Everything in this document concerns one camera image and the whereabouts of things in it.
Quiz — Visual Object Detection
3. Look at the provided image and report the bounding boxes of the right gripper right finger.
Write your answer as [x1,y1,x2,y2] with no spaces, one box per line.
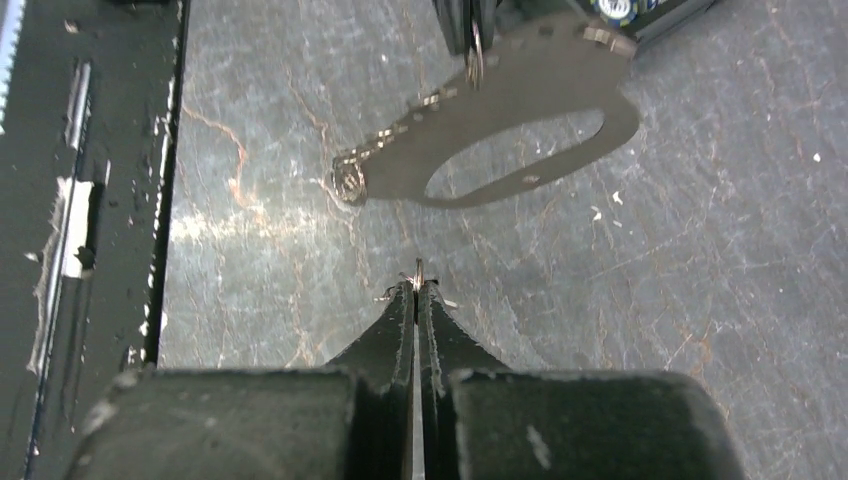
[417,281,745,479]

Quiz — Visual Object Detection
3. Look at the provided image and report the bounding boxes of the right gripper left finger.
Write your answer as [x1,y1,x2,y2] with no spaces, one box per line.
[66,281,416,479]

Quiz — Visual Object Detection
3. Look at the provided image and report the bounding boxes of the black poker chip case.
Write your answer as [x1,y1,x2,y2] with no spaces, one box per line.
[503,0,720,58]

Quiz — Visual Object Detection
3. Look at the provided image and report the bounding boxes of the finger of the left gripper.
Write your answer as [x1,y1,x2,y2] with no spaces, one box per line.
[433,0,473,56]
[476,0,501,53]

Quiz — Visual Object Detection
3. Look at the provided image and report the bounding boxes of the keys with black tag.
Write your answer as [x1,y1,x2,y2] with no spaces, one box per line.
[373,258,459,310]

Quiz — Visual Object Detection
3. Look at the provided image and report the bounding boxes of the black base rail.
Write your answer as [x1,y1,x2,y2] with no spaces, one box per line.
[1,1,189,479]

